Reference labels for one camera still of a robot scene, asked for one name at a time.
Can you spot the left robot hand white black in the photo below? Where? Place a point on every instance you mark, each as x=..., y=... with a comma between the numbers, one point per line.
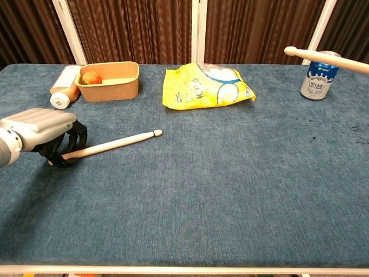
x=43, y=127

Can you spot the light wooden drumstick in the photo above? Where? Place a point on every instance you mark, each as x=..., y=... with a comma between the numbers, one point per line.
x=115, y=144
x=331, y=60

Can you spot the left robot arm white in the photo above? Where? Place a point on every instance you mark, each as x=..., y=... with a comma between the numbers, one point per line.
x=7, y=150

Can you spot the brown bottle white cap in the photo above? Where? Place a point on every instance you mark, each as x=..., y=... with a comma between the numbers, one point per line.
x=64, y=92

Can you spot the orange ball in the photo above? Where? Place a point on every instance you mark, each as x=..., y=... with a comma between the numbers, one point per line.
x=92, y=78

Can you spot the brown paper container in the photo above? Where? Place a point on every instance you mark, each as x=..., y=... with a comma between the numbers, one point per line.
x=115, y=89

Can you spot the brown curtain panel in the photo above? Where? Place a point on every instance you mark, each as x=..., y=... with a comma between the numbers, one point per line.
x=253, y=29
x=132, y=29
x=351, y=26
x=29, y=31

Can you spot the yellow snack bag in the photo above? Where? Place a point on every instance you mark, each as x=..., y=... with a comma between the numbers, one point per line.
x=196, y=89

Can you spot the blue table cloth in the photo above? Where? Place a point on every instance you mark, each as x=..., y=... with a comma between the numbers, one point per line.
x=201, y=187

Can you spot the blue white drink can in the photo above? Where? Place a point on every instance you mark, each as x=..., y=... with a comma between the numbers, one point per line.
x=317, y=83

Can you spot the white frame post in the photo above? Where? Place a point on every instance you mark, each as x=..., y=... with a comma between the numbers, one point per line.
x=199, y=31
x=70, y=34
x=321, y=26

